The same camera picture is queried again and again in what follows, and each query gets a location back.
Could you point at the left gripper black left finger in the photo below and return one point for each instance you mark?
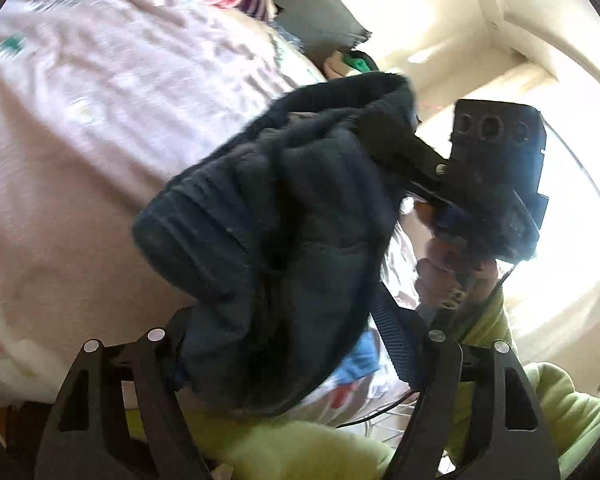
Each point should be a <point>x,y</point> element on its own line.
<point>116,415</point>

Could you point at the blue denim pants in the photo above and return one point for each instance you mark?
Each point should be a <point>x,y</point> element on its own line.
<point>279,236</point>

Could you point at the right forearm green sleeve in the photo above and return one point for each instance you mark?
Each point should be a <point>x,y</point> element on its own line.
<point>485,323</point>

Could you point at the green fleece clothing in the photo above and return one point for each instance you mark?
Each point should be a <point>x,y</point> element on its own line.
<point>304,450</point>

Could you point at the person's right hand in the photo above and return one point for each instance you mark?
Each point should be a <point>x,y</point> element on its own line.
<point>445,269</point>

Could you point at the stack of folded clothes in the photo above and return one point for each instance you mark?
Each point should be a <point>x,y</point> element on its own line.
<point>340,65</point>

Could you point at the grey padded headboard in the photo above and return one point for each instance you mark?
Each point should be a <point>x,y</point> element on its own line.
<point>323,26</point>

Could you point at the striped purple pillow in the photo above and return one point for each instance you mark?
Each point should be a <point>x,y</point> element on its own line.
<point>261,10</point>

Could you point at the pink strawberry print duvet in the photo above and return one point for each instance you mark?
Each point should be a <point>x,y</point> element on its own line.
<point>102,104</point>

